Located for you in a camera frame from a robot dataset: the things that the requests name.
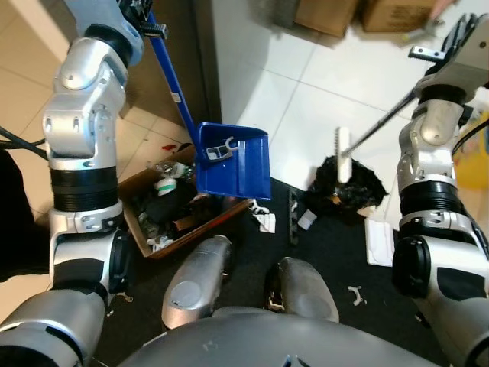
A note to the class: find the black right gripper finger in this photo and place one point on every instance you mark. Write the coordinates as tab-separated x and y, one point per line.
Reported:
424	53

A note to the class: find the white-headed black-stick broom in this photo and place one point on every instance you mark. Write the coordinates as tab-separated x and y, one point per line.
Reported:
343	157

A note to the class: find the black and white clip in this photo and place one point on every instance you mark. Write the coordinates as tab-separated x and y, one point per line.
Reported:
220	149

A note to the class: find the blue plastic dustpan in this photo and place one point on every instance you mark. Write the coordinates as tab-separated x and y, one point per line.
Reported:
241	164

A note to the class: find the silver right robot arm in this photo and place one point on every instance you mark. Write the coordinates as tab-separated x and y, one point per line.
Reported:
435	252

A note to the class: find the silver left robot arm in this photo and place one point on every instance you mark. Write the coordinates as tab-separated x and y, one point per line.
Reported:
80	191

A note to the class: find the black floor mat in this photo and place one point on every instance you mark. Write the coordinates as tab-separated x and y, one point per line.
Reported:
336	260

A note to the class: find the closed brown cardboard box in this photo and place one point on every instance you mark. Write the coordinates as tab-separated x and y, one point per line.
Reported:
328	15
401	14

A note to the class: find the dark brown cabinet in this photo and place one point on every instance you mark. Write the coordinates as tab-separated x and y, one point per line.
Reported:
195	61

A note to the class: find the crumpled black plastic bag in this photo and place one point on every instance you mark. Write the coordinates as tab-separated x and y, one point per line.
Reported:
359	191

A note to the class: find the white flat packet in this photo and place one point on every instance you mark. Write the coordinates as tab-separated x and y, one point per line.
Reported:
380	243

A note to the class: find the black pouch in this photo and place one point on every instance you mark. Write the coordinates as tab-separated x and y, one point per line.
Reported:
164	206

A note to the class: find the thin black strip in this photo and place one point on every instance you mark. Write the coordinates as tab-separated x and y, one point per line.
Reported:
294	218

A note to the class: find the open brown cardboard box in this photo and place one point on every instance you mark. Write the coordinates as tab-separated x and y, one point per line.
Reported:
141	225

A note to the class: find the white crumpled wrapper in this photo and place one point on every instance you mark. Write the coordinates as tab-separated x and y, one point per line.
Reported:
265	222

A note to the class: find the silver right robot leg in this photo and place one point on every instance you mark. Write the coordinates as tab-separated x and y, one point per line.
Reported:
306	290

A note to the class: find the silver robot leg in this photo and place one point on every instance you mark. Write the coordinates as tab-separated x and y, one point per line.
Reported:
306	290
195	283

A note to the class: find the silver left robot leg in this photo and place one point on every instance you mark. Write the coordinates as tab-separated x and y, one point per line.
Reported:
195	283

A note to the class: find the grey robot torso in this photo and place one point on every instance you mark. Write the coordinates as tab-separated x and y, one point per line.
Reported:
283	344

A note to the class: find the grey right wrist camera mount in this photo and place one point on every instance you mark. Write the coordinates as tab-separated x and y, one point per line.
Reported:
466	69

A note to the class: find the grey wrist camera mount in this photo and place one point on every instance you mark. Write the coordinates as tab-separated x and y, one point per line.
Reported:
466	69
92	11

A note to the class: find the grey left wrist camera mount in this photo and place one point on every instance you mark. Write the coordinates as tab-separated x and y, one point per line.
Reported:
92	11

